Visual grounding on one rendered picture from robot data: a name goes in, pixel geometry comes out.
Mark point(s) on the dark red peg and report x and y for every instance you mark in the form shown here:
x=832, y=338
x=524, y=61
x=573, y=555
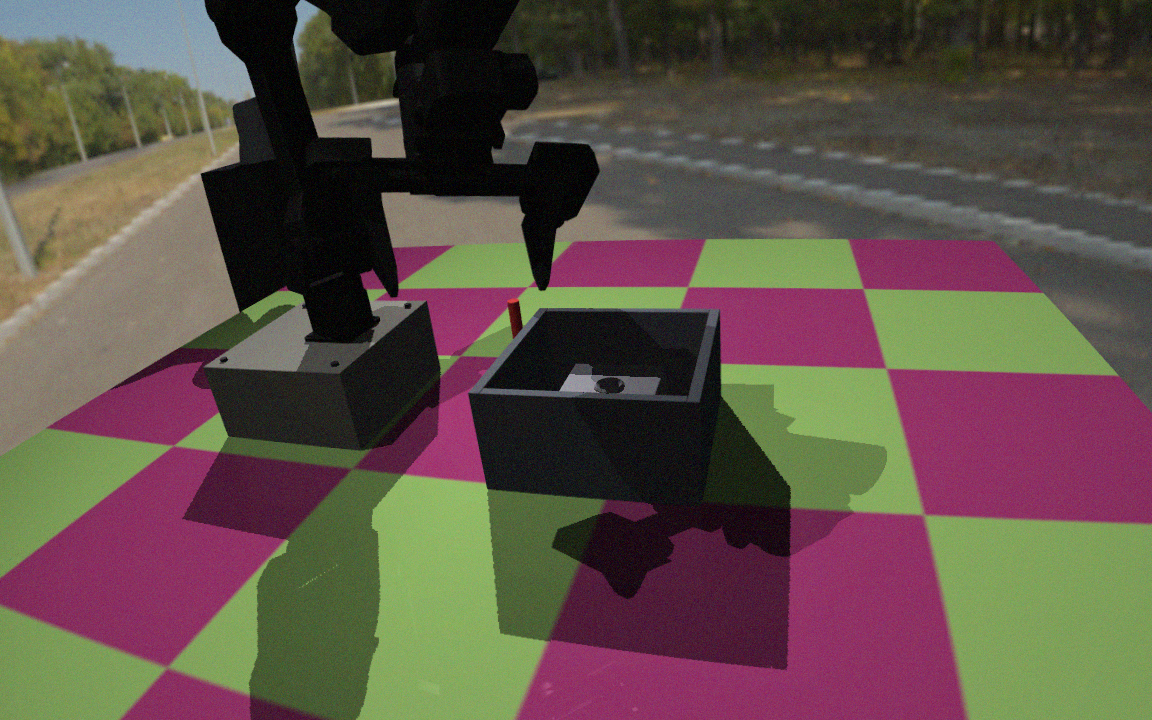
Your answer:
x=515, y=316

